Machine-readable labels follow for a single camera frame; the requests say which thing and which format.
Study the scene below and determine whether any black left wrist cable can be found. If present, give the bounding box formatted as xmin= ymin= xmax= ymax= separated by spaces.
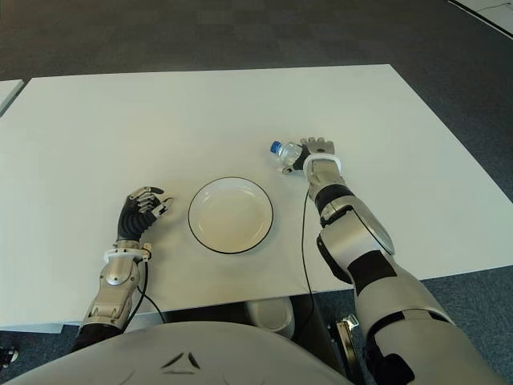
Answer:
xmin=135 ymin=258 xmax=168 ymax=324

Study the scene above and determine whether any metal stand bracket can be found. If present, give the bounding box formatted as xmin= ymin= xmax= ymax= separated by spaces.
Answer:
xmin=335 ymin=314 xmax=361 ymax=385

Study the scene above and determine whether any black stand foot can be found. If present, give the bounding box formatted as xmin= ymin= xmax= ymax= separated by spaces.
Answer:
xmin=0 ymin=345 xmax=20 ymax=368

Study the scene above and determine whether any white robot leg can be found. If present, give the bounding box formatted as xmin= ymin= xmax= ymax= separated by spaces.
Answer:
xmin=244 ymin=298 xmax=297 ymax=338

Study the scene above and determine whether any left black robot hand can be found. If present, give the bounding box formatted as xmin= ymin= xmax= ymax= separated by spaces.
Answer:
xmin=115 ymin=185 xmax=176 ymax=244

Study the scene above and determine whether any grey robot torso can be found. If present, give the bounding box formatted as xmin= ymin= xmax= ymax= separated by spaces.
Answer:
xmin=0 ymin=320 xmax=353 ymax=385

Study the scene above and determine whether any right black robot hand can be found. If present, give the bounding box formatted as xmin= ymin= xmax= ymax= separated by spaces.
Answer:
xmin=281 ymin=136 xmax=336 ymax=176

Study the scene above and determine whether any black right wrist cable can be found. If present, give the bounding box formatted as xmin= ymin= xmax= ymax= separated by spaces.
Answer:
xmin=301 ymin=188 xmax=318 ymax=324

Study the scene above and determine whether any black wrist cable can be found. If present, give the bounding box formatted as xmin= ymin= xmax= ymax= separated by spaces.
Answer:
xmin=135 ymin=258 xmax=168 ymax=324
xmin=301 ymin=188 xmax=318 ymax=324

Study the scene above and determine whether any neighbouring white table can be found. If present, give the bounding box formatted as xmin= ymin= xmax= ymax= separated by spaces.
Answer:
xmin=0 ymin=79 xmax=26 ymax=118

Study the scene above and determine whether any white plate black rim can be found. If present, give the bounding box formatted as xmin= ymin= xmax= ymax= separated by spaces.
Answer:
xmin=188 ymin=176 xmax=276 ymax=254

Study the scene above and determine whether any clear water bottle blue cap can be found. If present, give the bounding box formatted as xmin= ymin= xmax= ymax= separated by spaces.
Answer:
xmin=268 ymin=140 xmax=306 ymax=172

